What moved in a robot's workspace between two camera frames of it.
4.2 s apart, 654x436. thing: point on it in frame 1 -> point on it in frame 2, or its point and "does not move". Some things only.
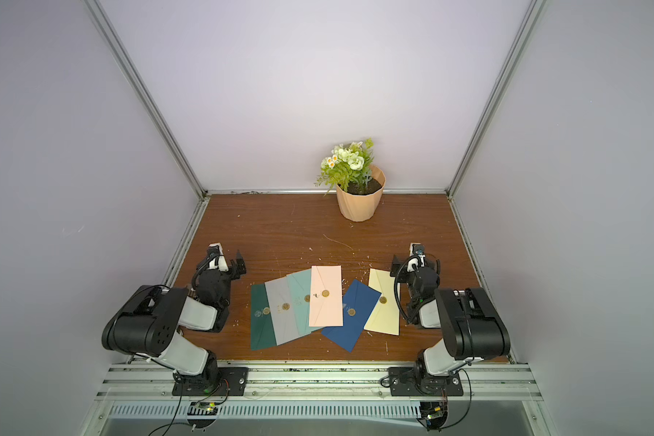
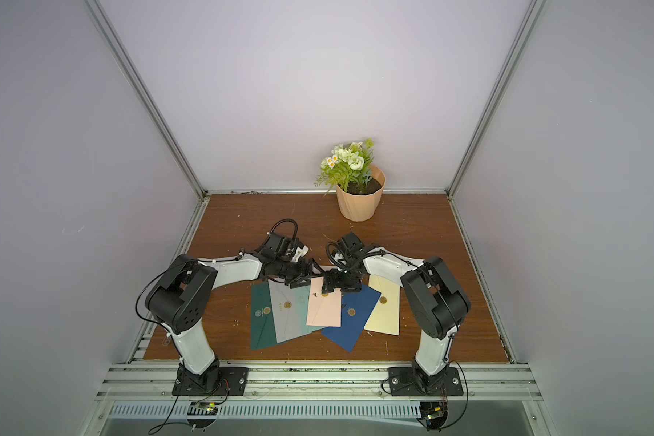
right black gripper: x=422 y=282 -> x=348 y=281
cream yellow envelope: x=385 y=316 does not move
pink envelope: x=325 y=308 does not move
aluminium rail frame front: x=157 y=381 does not move
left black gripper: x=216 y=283 -> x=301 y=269
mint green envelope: x=300 y=288 does not move
